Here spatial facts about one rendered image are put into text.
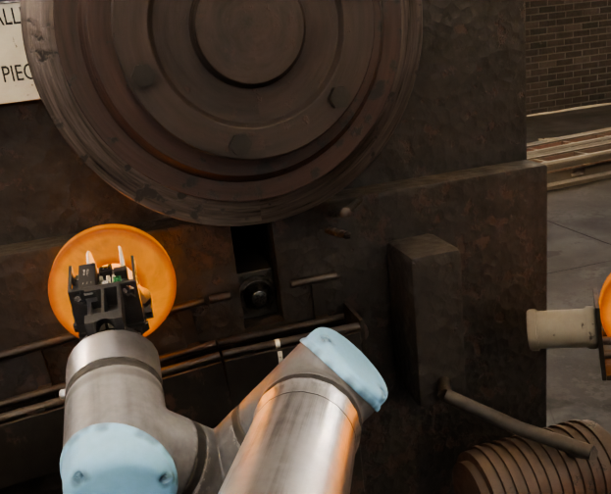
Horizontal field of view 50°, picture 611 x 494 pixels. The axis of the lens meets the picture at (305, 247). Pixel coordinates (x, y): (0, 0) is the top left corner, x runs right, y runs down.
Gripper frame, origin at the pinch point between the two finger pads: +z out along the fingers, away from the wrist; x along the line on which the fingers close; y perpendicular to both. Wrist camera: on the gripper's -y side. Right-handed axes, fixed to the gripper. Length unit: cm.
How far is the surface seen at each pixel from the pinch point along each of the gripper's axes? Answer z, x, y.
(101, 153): 0.8, -1.8, 15.8
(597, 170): 263, -300, -155
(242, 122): -5.8, -17.6, 20.0
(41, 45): 4.2, 2.2, 27.8
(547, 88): 570, -472, -219
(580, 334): -17, -60, -12
